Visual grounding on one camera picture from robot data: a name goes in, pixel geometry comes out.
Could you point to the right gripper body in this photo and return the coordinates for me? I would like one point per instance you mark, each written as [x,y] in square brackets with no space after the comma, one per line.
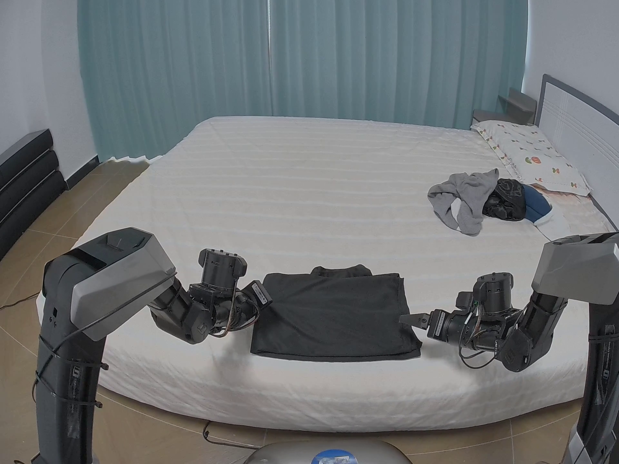
[449,325]

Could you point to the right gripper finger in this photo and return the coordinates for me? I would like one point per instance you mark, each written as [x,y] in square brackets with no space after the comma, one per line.
[420,315]
[412,322]

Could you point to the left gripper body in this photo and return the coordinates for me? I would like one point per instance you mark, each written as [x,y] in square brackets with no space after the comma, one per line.
[246,305]

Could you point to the black T-shirt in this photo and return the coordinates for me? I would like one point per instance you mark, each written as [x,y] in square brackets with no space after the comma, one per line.
[333,317]

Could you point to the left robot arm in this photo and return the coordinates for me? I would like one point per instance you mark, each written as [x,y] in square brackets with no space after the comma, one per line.
[121,278]

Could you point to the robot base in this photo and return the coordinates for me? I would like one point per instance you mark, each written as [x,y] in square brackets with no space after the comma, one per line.
[290,456]

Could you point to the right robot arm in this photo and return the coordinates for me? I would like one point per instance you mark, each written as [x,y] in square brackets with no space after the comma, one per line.
[556,278]

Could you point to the bed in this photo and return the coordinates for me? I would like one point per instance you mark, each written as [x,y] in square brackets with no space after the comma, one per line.
[314,186]

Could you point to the grey garment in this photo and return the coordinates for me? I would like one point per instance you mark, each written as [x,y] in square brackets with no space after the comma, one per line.
[464,196]

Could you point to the black garment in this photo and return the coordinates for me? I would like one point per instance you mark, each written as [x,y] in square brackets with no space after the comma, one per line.
[505,200]

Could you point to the dark blue garment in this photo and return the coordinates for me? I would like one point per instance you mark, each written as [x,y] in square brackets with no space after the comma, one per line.
[537,203]

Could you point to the white printed pillow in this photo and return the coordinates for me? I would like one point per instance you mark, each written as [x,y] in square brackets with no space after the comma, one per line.
[532,155]

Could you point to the grey bedside table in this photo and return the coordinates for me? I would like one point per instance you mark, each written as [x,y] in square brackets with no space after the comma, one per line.
[515,104]

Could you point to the blue-green curtain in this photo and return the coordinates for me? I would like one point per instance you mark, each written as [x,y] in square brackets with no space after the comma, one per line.
[387,41]
[169,65]

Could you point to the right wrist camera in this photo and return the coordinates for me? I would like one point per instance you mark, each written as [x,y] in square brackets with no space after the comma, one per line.
[465,301]

